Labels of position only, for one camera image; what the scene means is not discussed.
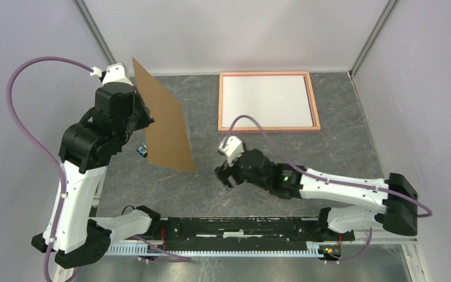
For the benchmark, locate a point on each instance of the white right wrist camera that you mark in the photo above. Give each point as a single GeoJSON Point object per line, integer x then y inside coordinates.
{"type": "Point", "coordinates": [232, 148]}

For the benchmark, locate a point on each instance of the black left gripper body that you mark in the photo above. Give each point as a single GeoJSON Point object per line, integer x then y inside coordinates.
{"type": "Point", "coordinates": [141, 119]}

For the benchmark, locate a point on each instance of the small blue owl toy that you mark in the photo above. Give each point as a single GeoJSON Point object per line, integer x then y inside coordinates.
{"type": "Point", "coordinates": [142, 150]}

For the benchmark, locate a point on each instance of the slotted white cable duct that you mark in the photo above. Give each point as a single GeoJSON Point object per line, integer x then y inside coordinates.
{"type": "Point", "coordinates": [141, 249]}

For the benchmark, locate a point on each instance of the aluminium rail at front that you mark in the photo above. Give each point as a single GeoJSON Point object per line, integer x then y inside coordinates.
{"type": "Point", "coordinates": [340, 224]}

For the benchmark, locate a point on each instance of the pink wooden picture frame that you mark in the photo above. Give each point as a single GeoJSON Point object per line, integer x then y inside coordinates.
{"type": "Point", "coordinates": [268, 129]}

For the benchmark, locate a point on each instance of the mountain sea photo print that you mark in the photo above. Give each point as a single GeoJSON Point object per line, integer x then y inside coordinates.
{"type": "Point", "coordinates": [266, 101]}

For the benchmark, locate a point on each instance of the brown cardboard backing board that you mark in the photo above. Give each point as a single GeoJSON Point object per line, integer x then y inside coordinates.
{"type": "Point", "coordinates": [167, 137]}

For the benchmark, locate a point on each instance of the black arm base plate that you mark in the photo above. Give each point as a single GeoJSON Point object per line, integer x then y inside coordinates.
{"type": "Point", "coordinates": [241, 233]}

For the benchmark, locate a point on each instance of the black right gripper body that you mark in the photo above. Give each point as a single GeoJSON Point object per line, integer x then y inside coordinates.
{"type": "Point", "coordinates": [240, 174]}

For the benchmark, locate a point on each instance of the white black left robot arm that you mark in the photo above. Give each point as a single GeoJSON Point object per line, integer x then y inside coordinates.
{"type": "Point", "coordinates": [85, 153]}

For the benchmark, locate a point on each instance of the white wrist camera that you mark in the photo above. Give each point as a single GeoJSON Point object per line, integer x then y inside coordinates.
{"type": "Point", "coordinates": [113, 73]}
{"type": "Point", "coordinates": [232, 148]}

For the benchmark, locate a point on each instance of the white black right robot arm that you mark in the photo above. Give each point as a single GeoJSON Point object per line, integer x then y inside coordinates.
{"type": "Point", "coordinates": [390, 203]}

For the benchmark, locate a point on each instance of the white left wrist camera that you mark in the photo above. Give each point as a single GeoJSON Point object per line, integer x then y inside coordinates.
{"type": "Point", "coordinates": [113, 73]}

